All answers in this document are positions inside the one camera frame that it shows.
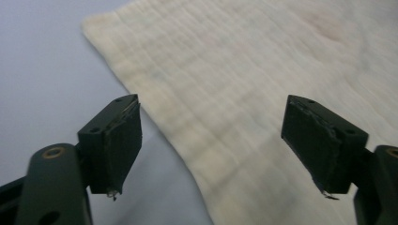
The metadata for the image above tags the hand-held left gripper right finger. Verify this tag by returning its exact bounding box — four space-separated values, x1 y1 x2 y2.
280 94 370 202

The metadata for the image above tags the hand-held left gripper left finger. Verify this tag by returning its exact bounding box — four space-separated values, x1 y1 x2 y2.
77 93 144 202

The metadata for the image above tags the cream cloth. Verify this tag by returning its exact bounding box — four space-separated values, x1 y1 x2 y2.
81 0 398 225

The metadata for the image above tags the light grey foam mat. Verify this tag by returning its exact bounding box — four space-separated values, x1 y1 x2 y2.
0 0 215 225

